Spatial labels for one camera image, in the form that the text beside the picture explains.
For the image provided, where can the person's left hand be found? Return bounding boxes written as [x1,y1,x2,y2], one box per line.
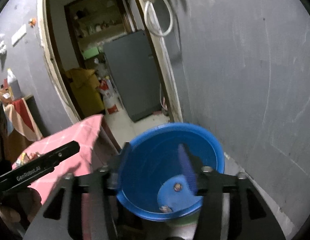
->
[0,187,42,229]

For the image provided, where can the red beige striped cloth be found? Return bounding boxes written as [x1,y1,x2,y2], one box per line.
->
[3,98,43,142]

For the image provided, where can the pink checked tablecloth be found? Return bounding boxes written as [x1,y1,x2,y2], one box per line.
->
[12,114,121,240]

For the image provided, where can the large oil jug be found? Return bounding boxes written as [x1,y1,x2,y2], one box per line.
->
[7,68,22,100]

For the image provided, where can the blue plastic bucket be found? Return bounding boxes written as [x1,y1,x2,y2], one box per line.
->
[117,122,225,222]

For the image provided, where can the yellow bag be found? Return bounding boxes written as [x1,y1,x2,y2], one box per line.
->
[65,68,105,118]

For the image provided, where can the grey washing machine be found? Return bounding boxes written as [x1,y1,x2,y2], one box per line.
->
[103,30,162,122]

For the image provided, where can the white wall switch panel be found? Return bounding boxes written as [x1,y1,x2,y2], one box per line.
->
[11,24,27,46]

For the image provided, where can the white hose loop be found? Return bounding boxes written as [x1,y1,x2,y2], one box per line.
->
[140,0,175,38]

